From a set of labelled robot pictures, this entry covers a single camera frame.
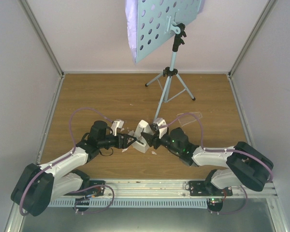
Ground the grey slotted cable duct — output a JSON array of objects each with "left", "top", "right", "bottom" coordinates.
[{"left": 48, "top": 198, "right": 210, "bottom": 208}]

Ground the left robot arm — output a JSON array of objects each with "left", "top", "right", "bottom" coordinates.
[{"left": 11, "top": 120, "right": 137, "bottom": 216}]

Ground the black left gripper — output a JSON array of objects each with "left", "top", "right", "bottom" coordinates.
[{"left": 98, "top": 132, "right": 136, "bottom": 149}]

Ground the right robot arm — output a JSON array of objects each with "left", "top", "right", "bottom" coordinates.
[{"left": 141, "top": 128, "right": 274, "bottom": 196}]

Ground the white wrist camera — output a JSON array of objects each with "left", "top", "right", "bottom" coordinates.
[
  {"left": 153, "top": 117, "right": 168, "bottom": 139},
  {"left": 111, "top": 119, "right": 124, "bottom": 136}
]

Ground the white metronome body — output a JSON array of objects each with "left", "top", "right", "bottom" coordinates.
[{"left": 132, "top": 120, "right": 154, "bottom": 153}]

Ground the white debris flakes pile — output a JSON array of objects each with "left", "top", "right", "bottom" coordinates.
[{"left": 120, "top": 119, "right": 190, "bottom": 158}]

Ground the left aluminium frame post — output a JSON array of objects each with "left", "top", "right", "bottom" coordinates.
[{"left": 16, "top": 0, "right": 65, "bottom": 78}]

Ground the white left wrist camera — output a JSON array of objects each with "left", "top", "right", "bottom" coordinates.
[{"left": 111, "top": 119, "right": 124, "bottom": 136}]

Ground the lilac sheet music paper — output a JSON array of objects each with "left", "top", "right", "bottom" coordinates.
[{"left": 125, "top": 0, "right": 138, "bottom": 63}]

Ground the clear metronome front cover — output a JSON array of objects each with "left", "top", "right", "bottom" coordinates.
[{"left": 176, "top": 112, "right": 203, "bottom": 127}]

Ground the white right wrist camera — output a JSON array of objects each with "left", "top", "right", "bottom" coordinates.
[{"left": 153, "top": 117, "right": 168, "bottom": 139}]

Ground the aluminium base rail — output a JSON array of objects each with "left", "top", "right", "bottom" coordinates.
[{"left": 89, "top": 179, "right": 277, "bottom": 199}]

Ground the light blue music stand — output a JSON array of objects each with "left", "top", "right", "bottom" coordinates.
[{"left": 135, "top": 0, "right": 204, "bottom": 120}]

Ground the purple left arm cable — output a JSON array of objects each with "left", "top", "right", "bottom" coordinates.
[{"left": 19, "top": 107, "right": 114, "bottom": 217}]

